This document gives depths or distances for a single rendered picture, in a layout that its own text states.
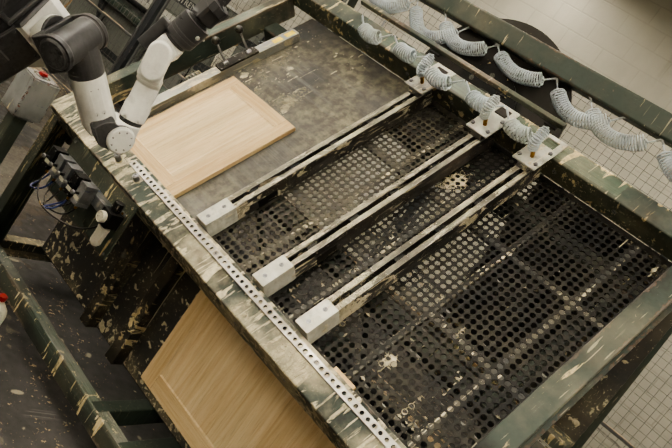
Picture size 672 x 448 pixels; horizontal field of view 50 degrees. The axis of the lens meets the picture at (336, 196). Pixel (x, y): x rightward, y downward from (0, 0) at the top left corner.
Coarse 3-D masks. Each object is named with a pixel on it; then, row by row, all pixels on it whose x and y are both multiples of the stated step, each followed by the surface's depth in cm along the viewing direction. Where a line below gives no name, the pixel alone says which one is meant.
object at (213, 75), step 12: (276, 36) 320; (264, 48) 315; (276, 48) 318; (252, 60) 312; (204, 72) 305; (216, 72) 304; (228, 72) 307; (180, 84) 300; (192, 84) 299; (204, 84) 302; (156, 96) 295; (168, 96) 295; (180, 96) 297; (156, 108) 293
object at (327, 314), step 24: (528, 144) 248; (528, 168) 252; (480, 192) 248; (504, 192) 249; (456, 216) 244; (480, 216) 247; (432, 240) 235; (384, 264) 229; (408, 264) 231; (360, 288) 223; (384, 288) 230; (312, 312) 217; (336, 312) 217; (312, 336) 216
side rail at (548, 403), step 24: (648, 288) 222; (624, 312) 216; (648, 312) 216; (600, 336) 211; (624, 336) 211; (576, 360) 206; (600, 360) 206; (552, 384) 201; (576, 384) 201; (528, 408) 197; (552, 408) 196; (504, 432) 192; (528, 432) 192
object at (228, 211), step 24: (408, 96) 285; (360, 120) 276; (384, 120) 277; (336, 144) 267; (360, 144) 275; (288, 168) 261; (312, 168) 264; (240, 192) 252; (264, 192) 253; (216, 216) 245; (240, 216) 252
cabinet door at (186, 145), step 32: (224, 96) 297; (256, 96) 296; (160, 128) 285; (192, 128) 284; (224, 128) 284; (256, 128) 283; (288, 128) 282; (160, 160) 273; (192, 160) 272; (224, 160) 271
